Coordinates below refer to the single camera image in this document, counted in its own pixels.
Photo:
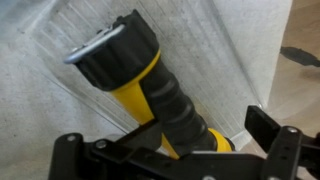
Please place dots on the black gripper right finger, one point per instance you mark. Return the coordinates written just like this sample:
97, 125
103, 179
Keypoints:
286, 153

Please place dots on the cream sofa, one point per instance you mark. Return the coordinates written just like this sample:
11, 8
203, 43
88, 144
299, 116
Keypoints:
250, 33

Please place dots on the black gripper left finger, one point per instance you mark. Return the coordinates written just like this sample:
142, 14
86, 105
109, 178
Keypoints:
76, 153

